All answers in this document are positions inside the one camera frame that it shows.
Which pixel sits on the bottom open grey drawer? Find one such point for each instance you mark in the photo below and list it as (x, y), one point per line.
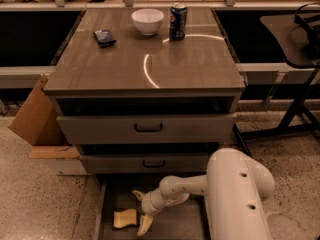
(187, 221)

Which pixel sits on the black stand with table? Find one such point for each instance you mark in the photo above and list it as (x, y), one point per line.
(298, 35)

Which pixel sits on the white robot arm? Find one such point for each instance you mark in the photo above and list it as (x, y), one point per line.
(234, 187)

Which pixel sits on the dark snack packet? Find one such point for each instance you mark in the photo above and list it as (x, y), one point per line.
(104, 38)

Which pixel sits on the blue soda can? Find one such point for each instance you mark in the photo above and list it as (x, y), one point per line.
(178, 18)

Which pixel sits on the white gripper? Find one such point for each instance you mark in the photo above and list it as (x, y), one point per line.
(147, 203)

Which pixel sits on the yellow sponge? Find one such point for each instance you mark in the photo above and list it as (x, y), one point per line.
(122, 219)

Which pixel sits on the grey drawer cabinet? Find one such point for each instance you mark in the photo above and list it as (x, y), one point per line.
(145, 75)

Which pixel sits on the middle grey drawer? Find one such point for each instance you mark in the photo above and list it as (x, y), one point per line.
(145, 163)

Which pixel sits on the top grey drawer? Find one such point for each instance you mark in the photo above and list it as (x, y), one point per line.
(143, 129)

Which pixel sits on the brown cardboard box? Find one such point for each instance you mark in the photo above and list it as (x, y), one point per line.
(36, 123)

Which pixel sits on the white bowl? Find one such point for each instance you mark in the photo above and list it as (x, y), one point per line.
(147, 21)

